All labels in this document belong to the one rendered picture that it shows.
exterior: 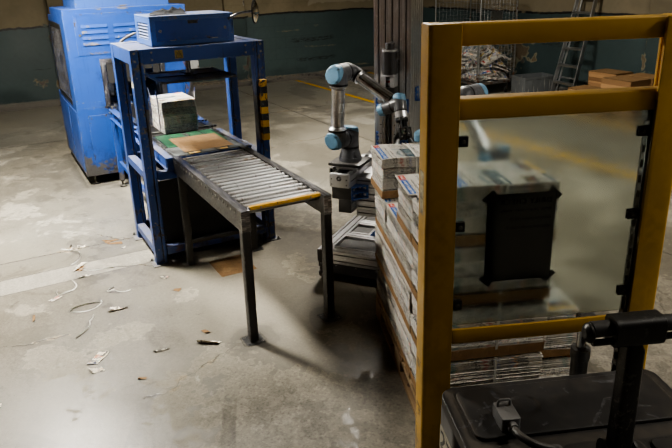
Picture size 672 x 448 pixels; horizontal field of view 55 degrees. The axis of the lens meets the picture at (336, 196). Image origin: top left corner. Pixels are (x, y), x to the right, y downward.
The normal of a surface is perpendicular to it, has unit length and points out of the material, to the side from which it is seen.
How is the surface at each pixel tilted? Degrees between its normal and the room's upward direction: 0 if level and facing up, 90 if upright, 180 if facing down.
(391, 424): 0
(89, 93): 90
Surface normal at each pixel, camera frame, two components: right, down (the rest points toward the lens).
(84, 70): 0.48, 0.27
